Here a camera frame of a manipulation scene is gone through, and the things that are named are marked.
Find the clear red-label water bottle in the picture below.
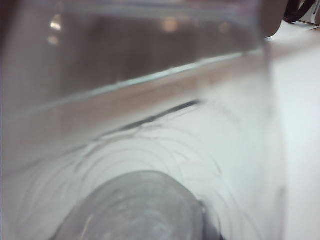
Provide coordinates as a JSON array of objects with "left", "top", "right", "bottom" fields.
[{"left": 0, "top": 0, "right": 288, "bottom": 240}]

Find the white desk cable slot cover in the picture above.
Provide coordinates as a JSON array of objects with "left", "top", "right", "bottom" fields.
[{"left": 109, "top": 99, "right": 202, "bottom": 133}]

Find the dark looped cable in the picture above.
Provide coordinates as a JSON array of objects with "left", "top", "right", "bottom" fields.
[{"left": 282, "top": 0, "right": 320, "bottom": 25}]

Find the brown desk partition panel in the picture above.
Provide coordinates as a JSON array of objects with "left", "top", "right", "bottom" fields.
[{"left": 258, "top": 0, "right": 285, "bottom": 38}]

